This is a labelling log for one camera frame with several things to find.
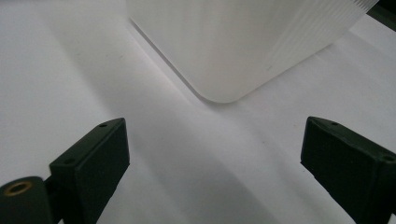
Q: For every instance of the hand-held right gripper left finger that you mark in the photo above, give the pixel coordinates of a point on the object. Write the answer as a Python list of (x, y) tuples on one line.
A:
[(93, 165)]

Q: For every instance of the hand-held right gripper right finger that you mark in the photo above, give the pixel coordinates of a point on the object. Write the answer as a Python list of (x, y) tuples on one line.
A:
[(348, 165)]

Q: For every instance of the white ribbed plastic container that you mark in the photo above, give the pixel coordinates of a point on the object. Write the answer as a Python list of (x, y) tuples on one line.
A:
[(236, 46)]

